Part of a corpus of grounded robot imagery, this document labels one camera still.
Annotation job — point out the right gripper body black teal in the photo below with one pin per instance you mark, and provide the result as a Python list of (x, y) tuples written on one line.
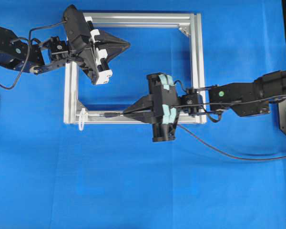
[(164, 98)]

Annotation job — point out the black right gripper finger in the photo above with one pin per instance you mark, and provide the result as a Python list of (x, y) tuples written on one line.
[(141, 117), (143, 104)]

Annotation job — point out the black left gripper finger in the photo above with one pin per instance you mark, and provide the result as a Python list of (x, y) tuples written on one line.
[(109, 39), (109, 52)]

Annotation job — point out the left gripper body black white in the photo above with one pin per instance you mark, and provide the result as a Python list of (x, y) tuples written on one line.
[(81, 36)]

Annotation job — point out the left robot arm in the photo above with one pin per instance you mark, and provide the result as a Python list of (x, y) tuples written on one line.
[(30, 55)]

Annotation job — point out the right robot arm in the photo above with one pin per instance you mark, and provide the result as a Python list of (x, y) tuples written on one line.
[(245, 99)]

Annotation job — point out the white zip tie loop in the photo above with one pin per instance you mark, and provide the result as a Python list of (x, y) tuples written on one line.
[(83, 118)]

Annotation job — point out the blue table cloth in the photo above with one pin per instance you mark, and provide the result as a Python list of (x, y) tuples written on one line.
[(54, 176)]

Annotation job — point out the aluminium extrusion frame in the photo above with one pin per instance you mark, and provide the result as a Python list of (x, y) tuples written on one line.
[(189, 24)]

